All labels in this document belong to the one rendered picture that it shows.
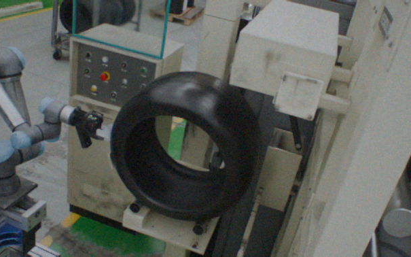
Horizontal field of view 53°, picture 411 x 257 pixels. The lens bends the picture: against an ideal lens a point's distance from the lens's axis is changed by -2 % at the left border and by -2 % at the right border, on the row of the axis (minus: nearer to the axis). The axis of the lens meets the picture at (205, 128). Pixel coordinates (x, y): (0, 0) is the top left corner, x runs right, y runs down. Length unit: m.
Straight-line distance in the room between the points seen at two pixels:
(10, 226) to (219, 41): 1.29
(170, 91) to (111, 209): 1.55
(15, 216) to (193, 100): 1.08
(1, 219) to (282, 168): 1.30
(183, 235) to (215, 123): 0.59
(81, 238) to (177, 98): 1.68
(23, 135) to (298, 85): 1.19
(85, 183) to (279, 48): 2.06
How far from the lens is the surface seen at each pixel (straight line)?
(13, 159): 2.07
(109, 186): 2.79
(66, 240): 2.93
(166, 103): 1.47
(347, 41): 1.55
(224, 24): 1.73
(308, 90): 0.99
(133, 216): 1.81
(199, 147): 1.95
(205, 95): 1.47
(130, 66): 2.41
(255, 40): 1.07
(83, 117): 1.79
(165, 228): 1.85
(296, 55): 1.06
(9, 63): 2.04
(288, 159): 1.80
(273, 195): 1.90
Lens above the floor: 2.04
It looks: 28 degrees down
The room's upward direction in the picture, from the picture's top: 11 degrees clockwise
